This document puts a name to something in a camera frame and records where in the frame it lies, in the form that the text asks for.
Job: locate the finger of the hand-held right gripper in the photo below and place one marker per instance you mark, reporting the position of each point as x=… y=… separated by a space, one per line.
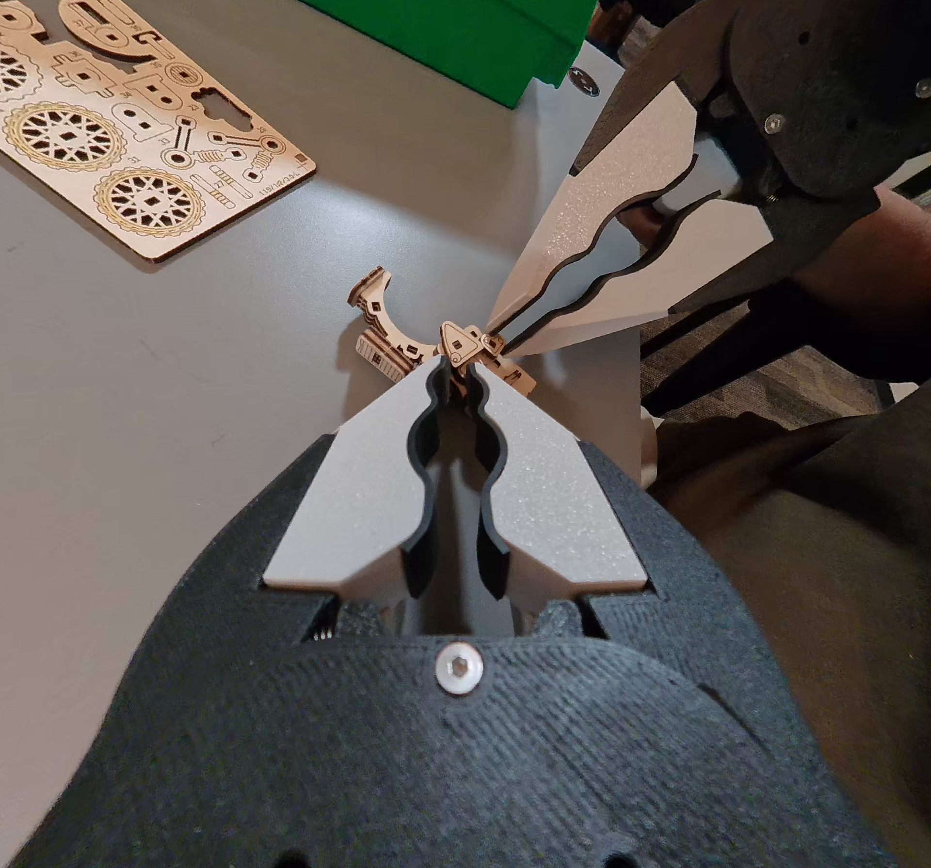
x=611 y=191
x=676 y=264

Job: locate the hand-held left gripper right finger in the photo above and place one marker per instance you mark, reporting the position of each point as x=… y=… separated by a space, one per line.
x=564 y=511

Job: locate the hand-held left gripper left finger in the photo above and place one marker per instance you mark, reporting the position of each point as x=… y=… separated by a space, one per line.
x=349 y=511

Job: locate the wooden model assembly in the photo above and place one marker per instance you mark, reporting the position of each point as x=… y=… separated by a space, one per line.
x=393 y=333

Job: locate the wooden parts sheet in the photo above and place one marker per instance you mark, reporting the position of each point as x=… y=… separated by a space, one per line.
x=182 y=177

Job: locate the person's right forearm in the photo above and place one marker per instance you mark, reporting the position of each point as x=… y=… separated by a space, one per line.
x=873 y=286

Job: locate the round black desk grommet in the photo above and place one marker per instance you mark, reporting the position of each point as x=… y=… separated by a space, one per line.
x=584 y=79

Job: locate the person's right hand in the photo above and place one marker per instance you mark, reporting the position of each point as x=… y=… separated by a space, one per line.
x=644 y=228

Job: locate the green plastic bin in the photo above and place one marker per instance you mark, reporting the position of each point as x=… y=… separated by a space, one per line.
x=436 y=2

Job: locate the olive green shirt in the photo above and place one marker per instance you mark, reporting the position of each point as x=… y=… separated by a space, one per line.
x=822 y=591

